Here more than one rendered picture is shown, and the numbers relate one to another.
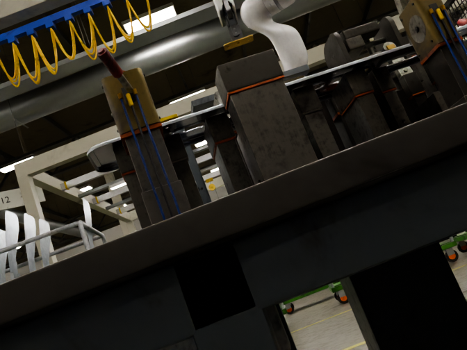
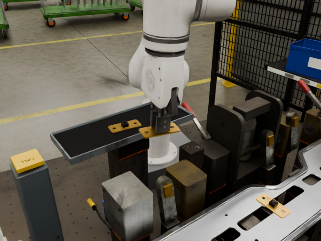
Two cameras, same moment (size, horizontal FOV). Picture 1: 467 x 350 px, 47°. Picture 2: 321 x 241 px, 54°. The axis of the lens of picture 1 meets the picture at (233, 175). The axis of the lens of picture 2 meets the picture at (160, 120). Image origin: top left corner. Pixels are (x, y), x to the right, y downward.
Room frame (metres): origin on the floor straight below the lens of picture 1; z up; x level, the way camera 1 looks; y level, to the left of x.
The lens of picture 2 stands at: (0.83, 0.11, 1.59)
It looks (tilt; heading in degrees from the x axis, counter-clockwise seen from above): 29 degrees down; 334
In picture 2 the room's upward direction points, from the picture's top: straight up
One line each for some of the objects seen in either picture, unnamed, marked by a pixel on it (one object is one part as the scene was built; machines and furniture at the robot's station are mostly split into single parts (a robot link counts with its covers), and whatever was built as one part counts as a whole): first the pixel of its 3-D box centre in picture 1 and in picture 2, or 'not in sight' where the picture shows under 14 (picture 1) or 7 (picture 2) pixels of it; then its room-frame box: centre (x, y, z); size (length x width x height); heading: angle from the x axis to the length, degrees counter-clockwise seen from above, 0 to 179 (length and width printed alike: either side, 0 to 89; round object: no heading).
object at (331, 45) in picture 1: (389, 106); (236, 168); (1.46, -0.48, 0.95); 0.18 x 0.13 x 0.49; 100
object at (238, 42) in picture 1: (238, 41); (159, 128); (1.35, -0.14, 1.24); 0.08 x 0.04 x 0.01; 89
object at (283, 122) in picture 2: not in sight; (270, 162); (1.49, -0.67, 0.88); 0.11 x 0.07 x 0.37; 10
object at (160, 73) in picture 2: (224, 1); (163, 72); (1.34, -0.15, 1.37); 0.10 x 0.07 x 0.11; 179
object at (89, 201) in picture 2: not in sight; (99, 213); (1.41, -0.01, 1.00); 0.12 x 0.01 x 0.01; 10
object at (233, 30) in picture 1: (233, 26); (165, 120); (1.32, -0.15, 1.28); 0.03 x 0.03 x 0.07; 89
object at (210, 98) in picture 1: (249, 94); (125, 125); (1.53, -0.13, 1.16); 0.37 x 0.14 x 0.02; 100
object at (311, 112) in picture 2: not in sight; (303, 151); (1.50, -0.85, 0.87); 0.10 x 0.07 x 0.35; 10
